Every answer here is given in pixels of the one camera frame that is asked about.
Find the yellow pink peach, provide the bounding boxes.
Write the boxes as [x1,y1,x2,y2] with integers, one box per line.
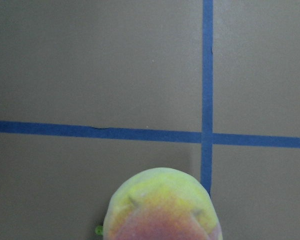
[103,167,223,240]

